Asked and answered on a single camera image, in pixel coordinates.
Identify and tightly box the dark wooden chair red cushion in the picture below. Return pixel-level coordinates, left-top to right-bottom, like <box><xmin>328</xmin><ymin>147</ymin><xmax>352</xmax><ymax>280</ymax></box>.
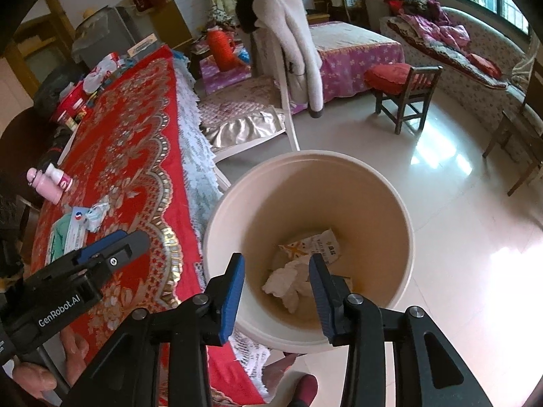
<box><xmin>364</xmin><ymin>62</ymin><xmax>443</xmax><ymax>135</ymax></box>

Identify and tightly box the dark red slipper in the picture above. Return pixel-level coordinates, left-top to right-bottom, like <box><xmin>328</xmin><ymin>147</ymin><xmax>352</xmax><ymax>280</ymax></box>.
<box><xmin>287</xmin><ymin>374</ymin><xmax>318</xmax><ymax>407</ymax></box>

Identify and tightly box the crumpled white blue wrapper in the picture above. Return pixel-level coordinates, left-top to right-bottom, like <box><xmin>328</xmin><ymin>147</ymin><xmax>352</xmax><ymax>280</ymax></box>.
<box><xmin>69</xmin><ymin>201</ymin><xmax>110</xmax><ymax>233</ymax></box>

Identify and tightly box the crumpled white tissue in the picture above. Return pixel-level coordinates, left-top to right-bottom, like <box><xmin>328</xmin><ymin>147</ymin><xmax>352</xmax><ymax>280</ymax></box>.
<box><xmin>261</xmin><ymin>255</ymin><xmax>313</xmax><ymax>314</ymax></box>

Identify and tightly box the red cushion on sofa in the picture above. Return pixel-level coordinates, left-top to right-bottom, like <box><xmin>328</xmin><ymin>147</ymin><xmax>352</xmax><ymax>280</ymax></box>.
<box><xmin>467</xmin><ymin>53</ymin><xmax>503</xmax><ymax>79</ymax></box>

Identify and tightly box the beige plastic trash bin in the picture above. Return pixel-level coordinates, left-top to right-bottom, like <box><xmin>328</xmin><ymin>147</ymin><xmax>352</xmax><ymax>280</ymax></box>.
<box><xmin>203</xmin><ymin>151</ymin><xmax>414</xmax><ymax>353</ymax></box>

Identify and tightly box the red lantern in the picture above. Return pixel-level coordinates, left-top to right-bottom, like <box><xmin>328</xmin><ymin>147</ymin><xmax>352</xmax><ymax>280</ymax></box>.
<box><xmin>206</xmin><ymin>27</ymin><xmax>246</xmax><ymax>72</ymax></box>

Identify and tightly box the red patterned tablecloth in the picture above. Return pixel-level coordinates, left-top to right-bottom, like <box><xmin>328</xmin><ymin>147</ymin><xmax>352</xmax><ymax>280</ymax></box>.
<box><xmin>29</xmin><ymin>46</ymin><xmax>266</xmax><ymax>406</ymax></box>

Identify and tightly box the white pink small bottle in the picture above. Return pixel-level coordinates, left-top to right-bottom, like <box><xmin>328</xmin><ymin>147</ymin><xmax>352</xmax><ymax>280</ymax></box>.
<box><xmin>45</xmin><ymin>163</ymin><xmax>74</xmax><ymax>191</ymax></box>

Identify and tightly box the white snack wrapper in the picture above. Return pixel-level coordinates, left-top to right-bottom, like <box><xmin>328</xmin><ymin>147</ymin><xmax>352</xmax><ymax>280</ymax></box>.
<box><xmin>280</xmin><ymin>229</ymin><xmax>341</xmax><ymax>265</ymax></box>

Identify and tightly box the beige fleece coat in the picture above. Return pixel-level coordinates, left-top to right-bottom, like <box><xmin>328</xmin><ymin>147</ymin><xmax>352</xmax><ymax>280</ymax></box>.
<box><xmin>252</xmin><ymin>0</ymin><xmax>324</xmax><ymax>118</ymax></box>

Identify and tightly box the person's left hand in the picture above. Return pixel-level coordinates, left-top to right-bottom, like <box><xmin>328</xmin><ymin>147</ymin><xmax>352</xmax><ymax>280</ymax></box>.
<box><xmin>12</xmin><ymin>326</ymin><xmax>89</xmax><ymax>401</ymax></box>

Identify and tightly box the white chair with cushion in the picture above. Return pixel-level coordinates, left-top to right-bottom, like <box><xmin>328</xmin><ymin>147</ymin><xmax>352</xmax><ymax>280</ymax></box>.
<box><xmin>197</xmin><ymin>28</ymin><xmax>302</xmax><ymax>164</ymax></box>

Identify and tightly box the red round tin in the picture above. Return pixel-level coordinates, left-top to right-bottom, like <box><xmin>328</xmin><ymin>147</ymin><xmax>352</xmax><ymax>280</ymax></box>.
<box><xmin>51</xmin><ymin>81</ymin><xmax>88</xmax><ymax>122</ymax></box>

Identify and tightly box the white plastic bag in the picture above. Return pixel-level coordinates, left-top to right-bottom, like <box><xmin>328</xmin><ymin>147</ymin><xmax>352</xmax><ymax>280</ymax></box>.
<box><xmin>83</xmin><ymin>53</ymin><xmax>120</xmax><ymax>95</ymax></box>

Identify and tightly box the floral sofa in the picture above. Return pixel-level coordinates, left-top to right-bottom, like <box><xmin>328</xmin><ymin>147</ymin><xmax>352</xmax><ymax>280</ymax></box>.
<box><xmin>380</xmin><ymin>6</ymin><xmax>526</xmax><ymax>133</ymax></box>

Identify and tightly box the pink clothes pile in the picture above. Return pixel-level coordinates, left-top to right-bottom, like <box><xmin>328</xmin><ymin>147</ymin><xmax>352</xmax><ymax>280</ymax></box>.
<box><xmin>398</xmin><ymin>0</ymin><xmax>470</xmax><ymax>52</ymax></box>

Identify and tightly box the white lace table cover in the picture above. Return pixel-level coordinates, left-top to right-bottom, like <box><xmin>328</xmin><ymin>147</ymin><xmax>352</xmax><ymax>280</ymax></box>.
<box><xmin>173</xmin><ymin>52</ymin><xmax>270</xmax><ymax>406</ymax></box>

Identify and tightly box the green white packet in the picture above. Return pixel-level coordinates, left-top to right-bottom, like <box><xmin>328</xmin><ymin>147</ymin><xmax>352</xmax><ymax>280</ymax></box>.
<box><xmin>45</xmin><ymin>211</ymin><xmax>87</xmax><ymax>265</ymax></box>

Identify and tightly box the bed with purple cover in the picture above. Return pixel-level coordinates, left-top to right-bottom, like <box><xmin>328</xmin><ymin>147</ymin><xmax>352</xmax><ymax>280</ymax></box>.
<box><xmin>289</xmin><ymin>21</ymin><xmax>405</xmax><ymax>103</ymax></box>

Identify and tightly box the grey cabinet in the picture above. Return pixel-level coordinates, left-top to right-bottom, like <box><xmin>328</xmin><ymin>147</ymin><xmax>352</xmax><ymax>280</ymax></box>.
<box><xmin>72</xmin><ymin>5</ymin><xmax>143</xmax><ymax>69</ymax></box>

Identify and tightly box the wooden side table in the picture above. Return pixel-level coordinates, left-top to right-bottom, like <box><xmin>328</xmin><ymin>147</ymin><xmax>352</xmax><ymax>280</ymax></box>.
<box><xmin>482</xmin><ymin>61</ymin><xmax>542</xmax><ymax>197</ymax></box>

